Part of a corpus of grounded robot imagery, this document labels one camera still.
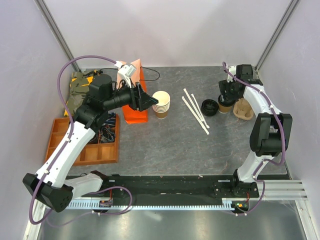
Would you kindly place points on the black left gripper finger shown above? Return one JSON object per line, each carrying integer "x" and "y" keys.
{"x": 145, "y": 106}
{"x": 147, "y": 99}

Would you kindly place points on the brown paper coffee cup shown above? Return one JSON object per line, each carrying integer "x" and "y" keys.
{"x": 225, "y": 107}

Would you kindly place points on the stack of paper cups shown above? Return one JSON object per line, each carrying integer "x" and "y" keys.
{"x": 162, "y": 107}

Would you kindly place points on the orange wooden compartment tray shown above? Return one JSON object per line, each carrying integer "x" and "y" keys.
{"x": 94, "y": 153}

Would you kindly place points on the white wrapped straw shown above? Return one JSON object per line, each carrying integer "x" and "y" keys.
{"x": 199, "y": 109}
{"x": 193, "y": 103}
{"x": 195, "y": 115}

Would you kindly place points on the stack of black lids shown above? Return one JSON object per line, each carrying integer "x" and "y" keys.
{"x": 209, "y": 107}

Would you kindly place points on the striped blue necktie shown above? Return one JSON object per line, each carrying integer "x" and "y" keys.
{"x": 111, "y": 120}

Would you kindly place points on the aluminium cable duct rail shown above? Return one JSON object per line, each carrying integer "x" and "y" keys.
{"x": 93, "y": 203}

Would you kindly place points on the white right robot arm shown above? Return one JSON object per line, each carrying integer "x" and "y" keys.
{"x": 269, "y": 138}

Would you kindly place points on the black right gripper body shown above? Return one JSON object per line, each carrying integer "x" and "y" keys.
{"x": 230, "y": 87}

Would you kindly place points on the orange paper bag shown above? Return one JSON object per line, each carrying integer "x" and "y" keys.
{"x": 135, "y": 116}

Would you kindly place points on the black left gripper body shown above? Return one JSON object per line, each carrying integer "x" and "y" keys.
{"x": 134, "y": 100}

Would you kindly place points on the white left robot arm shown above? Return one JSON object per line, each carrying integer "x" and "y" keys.
{"x": 49, "y": 184}

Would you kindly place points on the cardboard cup carrier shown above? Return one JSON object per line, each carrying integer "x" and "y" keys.
{"x": 243, "y": 110}

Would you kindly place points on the camouflage folded cloth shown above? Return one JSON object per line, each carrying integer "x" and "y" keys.
{"x": 78, "y": 88}

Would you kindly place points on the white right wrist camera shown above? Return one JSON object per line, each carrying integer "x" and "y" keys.
{"x": 230, "y": 70}

